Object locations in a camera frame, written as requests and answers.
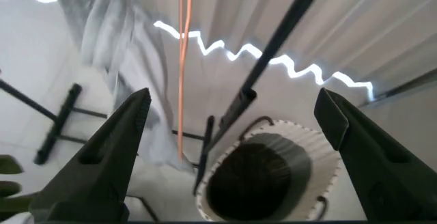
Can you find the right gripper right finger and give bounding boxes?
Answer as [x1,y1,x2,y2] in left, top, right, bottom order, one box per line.
[313,87,437,222]

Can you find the green garment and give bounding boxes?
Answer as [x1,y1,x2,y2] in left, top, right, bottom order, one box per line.
[0,154,37,216]

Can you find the white curtain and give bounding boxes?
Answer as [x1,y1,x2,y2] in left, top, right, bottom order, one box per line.
[0,0,437,100]

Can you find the pale grey garment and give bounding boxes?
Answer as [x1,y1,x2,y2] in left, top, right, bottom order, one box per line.
[54,0,196,174]

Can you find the white laundry basket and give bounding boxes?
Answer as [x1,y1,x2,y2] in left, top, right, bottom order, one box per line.
[195,115,342,222]

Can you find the pink clothes hanger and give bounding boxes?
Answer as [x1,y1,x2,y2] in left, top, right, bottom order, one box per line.
[176,0,194,160]

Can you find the black clothes rack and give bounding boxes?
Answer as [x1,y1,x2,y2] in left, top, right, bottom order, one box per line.
[0,0,331,197]

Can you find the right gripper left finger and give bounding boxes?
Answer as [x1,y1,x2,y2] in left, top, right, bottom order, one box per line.
[29,87,152,222]

